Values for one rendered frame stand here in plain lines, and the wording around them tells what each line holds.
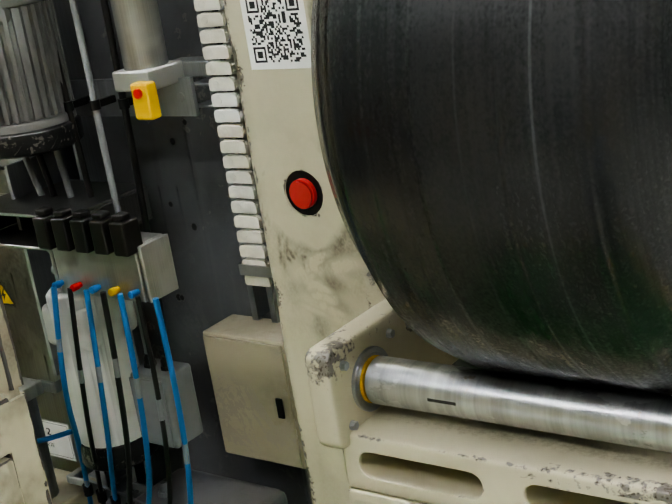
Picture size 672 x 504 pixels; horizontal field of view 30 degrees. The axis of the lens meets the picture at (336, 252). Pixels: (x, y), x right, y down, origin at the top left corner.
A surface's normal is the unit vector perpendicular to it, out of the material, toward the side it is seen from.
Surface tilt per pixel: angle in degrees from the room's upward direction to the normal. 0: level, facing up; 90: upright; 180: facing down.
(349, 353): 90
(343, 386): 90
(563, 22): 75
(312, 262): 90
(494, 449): 0
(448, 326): 125
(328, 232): 90
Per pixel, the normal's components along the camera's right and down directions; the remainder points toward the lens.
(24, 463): 0.80, 0.07
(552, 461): -0.15, -0.94
